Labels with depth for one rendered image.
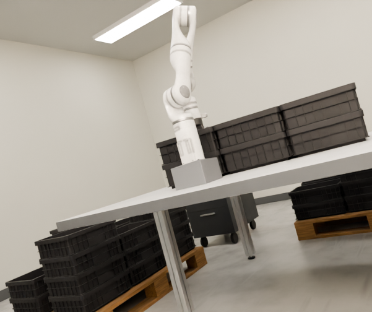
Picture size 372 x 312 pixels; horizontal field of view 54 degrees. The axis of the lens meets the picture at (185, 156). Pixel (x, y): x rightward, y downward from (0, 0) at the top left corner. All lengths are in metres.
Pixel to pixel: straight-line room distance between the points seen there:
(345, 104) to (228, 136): 0.49
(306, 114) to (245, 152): 0.30
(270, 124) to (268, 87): 3.69
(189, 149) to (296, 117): 0.46
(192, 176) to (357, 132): 0.66
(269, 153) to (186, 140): 0.37
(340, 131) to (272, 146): 0.27
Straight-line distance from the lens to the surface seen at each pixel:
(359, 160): 1.00
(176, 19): 1.74
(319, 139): 1.58
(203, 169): 1.42
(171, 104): 1.53
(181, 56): 1.60
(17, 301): 2.67
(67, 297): 2.26
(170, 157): 1.74
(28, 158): 4.54
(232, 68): 5.50
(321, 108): 1.57
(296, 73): 5.18
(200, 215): 3.51
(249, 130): 1.61
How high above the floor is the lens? 0.78
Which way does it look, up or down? 2 degrees up
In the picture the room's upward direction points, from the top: 15 degrees counter-clockwise
